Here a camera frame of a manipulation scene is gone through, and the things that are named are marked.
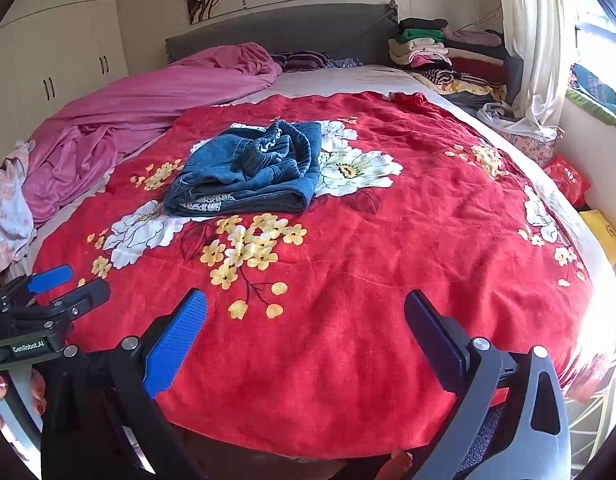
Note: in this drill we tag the red plastic bag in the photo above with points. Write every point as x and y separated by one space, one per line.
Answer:
565 180

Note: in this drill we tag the red floral blanket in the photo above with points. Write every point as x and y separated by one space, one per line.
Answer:
363 285

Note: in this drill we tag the purple striped pillow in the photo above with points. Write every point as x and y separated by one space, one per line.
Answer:
303 60

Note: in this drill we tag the floral fabric basket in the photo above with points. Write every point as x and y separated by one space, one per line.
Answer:
533 147

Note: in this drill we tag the green window sill cloth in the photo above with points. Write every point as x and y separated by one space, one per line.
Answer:
603 117

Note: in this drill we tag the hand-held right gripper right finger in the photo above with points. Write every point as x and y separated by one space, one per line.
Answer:
433 340

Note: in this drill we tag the stack of folded clothes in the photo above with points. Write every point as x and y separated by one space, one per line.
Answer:
438 50

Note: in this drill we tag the pink bed sheet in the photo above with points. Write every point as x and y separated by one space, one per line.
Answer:
138 105

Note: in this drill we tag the pale floral cloth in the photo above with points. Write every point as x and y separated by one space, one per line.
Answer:
8 210

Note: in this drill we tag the yellow bag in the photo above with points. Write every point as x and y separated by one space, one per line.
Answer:
605 237

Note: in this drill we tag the grey cloth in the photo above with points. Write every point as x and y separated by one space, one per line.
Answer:
508 117

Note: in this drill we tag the grey bed headboard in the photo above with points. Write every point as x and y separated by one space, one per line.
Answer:
288 30

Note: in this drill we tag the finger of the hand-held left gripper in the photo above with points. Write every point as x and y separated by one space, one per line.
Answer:
88 295
50 277

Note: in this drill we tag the cream wardrobe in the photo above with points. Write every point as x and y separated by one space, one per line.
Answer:
48 45

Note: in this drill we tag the denim pants with lace trim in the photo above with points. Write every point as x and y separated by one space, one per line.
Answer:
268 175

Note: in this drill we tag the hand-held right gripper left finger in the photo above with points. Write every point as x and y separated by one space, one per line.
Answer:
173 345

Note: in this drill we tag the white curtain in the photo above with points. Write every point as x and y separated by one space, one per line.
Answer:
538 35

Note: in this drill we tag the small floral pillow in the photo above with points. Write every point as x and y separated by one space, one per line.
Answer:
345 63

